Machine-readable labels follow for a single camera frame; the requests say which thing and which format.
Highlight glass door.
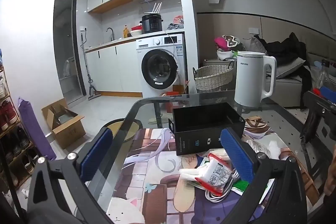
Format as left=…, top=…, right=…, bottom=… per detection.
left=54, top=0, right=86, bottom=104

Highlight person's right hand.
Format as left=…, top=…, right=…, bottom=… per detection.
left=324, top=147, right=336, bottom=197

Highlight shoe rack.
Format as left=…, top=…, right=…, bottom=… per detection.
left=0, top=48, right=40, bottom=188

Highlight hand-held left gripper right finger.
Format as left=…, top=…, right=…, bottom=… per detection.
left=220, top=127, right=307, bottom=224

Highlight red box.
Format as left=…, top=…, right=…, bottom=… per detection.
left=165, top=91, right=185, bottom=111

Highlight white washing machine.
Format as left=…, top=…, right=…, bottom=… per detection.
left=136, top=33, right=187, bottom=98

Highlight black cardboard box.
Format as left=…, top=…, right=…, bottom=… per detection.
left=168, top=102, right=246, bottom=156

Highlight blue plastic object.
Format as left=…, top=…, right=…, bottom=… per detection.
left=322, top=86, right=336, bottom=103

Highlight pile of colourful clothes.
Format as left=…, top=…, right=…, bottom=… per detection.
left=214, top=35, right=246, bottom=62

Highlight white router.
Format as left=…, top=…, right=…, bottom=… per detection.
left=144, top=3, right=163, bottom=16

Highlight white lower cabinets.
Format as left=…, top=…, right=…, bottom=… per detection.
left=85, top=42, right=143, bottom=94

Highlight white red-edged packet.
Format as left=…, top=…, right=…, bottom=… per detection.
left=196, top=154, right=235, bottom=194

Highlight black jacket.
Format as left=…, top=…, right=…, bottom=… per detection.
left=254, top=32, right=319, bottom=109

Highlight grey sofa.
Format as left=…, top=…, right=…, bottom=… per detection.
left=203, top=51, right=336, bottom=109

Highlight wicker basket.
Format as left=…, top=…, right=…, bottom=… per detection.
left=193, top=61, right=237, bottom=93

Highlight grey pillow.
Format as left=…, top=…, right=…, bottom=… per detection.
left=248, top=36, right=306, bottom=80

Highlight white electric kettle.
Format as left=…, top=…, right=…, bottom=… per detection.
left=234, top=51, right=277, bottom=108

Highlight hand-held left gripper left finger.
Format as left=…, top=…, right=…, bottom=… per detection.
left=26, top=127, right=116, bottom=224

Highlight white cable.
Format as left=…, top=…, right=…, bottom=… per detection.
left=204, top=179, right=243, bottom=204

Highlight clear plastic bottle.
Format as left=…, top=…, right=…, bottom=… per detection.
left=314, top=59, right=332, bottom=90

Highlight mop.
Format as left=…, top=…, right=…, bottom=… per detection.
left=80, top=33, right=101, bottom=101

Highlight round stool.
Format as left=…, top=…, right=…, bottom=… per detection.
left=101, top=119, right=143, bottom=143

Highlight green medicine packet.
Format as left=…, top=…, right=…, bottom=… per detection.
left=231, top=179, right=250, bottom=196

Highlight black pressure cooker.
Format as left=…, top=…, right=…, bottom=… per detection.
left=139, top=13, right=164, bottom=33

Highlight printed table mat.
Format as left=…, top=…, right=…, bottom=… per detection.
left=106, top=116, right=315, bottom=224

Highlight brown cardboard box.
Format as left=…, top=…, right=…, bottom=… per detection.
left=41, top=98, right=87, bottom=149

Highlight purple mat bag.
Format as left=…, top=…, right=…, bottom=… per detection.
left=17, top=97, right=57, bottom=161

